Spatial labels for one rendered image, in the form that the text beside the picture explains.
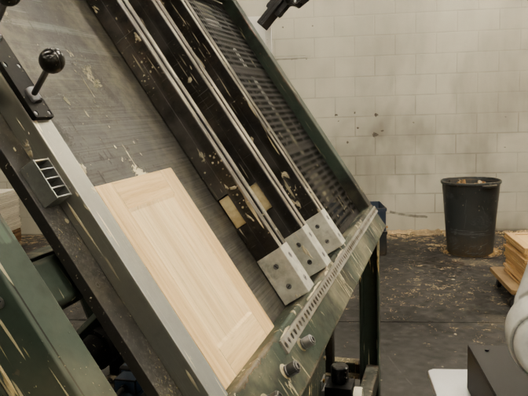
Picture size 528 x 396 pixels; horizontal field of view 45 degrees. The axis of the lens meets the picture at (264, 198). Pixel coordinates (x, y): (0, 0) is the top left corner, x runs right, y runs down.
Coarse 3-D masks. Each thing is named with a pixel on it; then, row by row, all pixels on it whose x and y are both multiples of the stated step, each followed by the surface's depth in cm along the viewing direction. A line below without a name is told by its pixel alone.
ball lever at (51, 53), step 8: (48, 48) 92; (40, 56) 92; (48, 56) 91; (56, 56) 92; (40, 64) 92; (48, 64) 92; (56, 64) 92; (64, 64) 94; (48, 72) 93; (56, 72) 93; (40, 80) 97; (32, 88) 100; (40, 88) 99; (32, 96) 100; (40, 96) 101
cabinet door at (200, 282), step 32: (128, 192) 116; (160, 192) 126; (128, 224) 110; (160, 224) 120; (192, 224) 131; (160, 256) 113; (192, 256) 123; (224, 256) 134; (160, 288) 107; (192, 288) 116; (224, 288) 127; (192, 320) 110; (224, 320) 120; (256, 320) 130; (224, 352) 112; (224, 384) 107
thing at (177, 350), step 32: (0, 96) 100; (32, 128) 99; (64, 160) 100; (96, 192) 103; (96, 224) 98; (96, 256) 99; (128, 256) 100; (128, 288) 99; (160, 320) 98; (160, 352) 99; (192, 352) 100; (192, 384) 98
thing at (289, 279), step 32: (96, 0) 153; (128, 32) 152; (128, 64) 153; (160, 64) 151; (160, 96) 152; (192, 128) 151; (192, 160) 152; (224, 160) 151; (224, 192) 151; (256, 224) 150; (256, 256) 151; (288, 256) 150; (288, 288) 150
